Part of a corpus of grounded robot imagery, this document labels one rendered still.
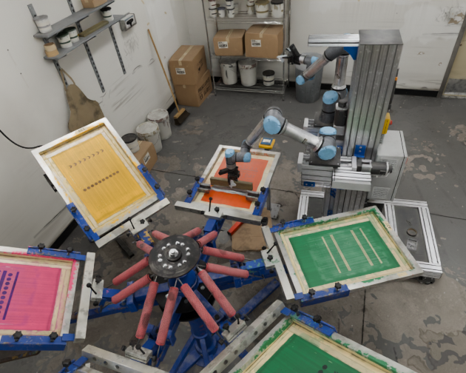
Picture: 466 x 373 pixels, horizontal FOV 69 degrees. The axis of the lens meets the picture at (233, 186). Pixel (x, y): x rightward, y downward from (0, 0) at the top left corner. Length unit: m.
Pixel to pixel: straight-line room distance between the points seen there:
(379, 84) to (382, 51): 0.23
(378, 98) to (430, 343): 1.97
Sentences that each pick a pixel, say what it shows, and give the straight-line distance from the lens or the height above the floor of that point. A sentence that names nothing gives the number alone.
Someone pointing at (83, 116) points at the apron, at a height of 1.03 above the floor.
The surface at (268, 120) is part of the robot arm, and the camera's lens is 2.27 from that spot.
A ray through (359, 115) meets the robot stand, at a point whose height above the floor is 1.53.
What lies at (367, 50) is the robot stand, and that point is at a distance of 2.40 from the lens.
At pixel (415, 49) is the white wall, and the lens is 5.92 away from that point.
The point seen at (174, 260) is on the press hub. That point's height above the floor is 1.32.
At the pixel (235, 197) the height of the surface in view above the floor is 0.95.
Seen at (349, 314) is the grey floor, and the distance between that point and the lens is 3.29.
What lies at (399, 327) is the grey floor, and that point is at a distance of 3.34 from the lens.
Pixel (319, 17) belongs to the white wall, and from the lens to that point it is 5.77.
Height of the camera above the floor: 2.89
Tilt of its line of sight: 43 degrees down
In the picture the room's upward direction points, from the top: 7 degrees counter-clockwise
